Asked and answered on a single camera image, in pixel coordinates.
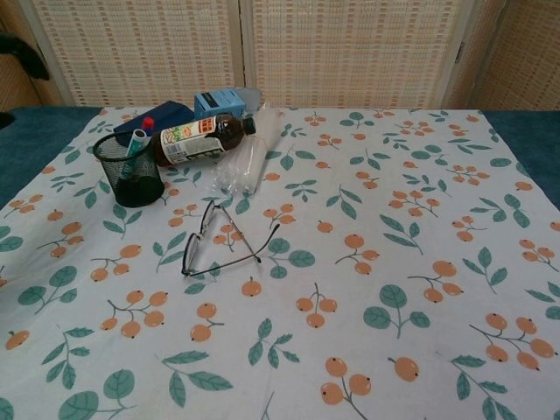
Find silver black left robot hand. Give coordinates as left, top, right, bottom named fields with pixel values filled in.
left=0, top=31, right=49, bottom=129

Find green-label marker with black cap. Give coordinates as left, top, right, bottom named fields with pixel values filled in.
left=122, top=128, right=148, bottom=181

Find black mesh pen holder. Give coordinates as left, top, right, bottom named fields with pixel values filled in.
left=92, top=131, right=166, bottom=209

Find blue felt table cover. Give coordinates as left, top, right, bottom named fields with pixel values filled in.
left=0, top=103, right=560, bottom=212

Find navy blue case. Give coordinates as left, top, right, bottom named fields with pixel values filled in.
left=112, top=100, right=196, bottom=146

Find brown bottle with label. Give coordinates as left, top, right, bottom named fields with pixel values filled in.
left=148, top=111, right=257, bottom=169

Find light blue carton box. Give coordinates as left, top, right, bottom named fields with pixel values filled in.
left=192, top=88, right=247, bottom=120

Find clear plastic bottle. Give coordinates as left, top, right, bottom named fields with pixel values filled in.
left=208, top=101, right=286, bottom=196

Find woven bamboo folding screen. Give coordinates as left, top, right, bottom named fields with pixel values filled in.
left=0, top=0, right=560, bottom=111

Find floral printed tablecloth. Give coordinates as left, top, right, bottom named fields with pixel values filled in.
left=0, top=106, right=560, bottom=420

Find thin-frame eyeglasses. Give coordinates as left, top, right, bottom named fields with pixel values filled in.
left=180, top=199, right=282, bottom=279

